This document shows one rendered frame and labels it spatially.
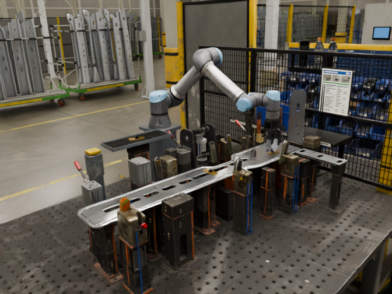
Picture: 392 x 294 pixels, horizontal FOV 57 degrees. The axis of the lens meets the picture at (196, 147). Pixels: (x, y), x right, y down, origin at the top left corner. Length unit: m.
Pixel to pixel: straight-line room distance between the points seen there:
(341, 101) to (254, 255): 1.22
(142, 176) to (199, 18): 3.29
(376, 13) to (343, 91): 6.32
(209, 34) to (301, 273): 3.51
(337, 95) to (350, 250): 1.05
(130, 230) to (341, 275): 0.94
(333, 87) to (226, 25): 2.24
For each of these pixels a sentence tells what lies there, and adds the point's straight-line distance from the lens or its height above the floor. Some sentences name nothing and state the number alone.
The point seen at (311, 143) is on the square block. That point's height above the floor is 1.03.
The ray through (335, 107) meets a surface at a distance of 2.58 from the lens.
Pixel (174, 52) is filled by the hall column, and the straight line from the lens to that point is 9.74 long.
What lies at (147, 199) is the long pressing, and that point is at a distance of 1.68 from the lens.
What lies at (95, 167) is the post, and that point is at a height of 1.08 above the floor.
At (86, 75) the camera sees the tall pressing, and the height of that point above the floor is 0.53.
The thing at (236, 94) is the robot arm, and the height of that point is 1.37.
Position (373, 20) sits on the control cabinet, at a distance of 8.80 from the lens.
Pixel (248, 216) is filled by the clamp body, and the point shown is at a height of 0.80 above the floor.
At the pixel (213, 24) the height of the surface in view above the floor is 1.71.
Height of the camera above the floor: 1.76
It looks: 19 degrees down
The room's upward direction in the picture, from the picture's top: 1 degrees counter-clockwise
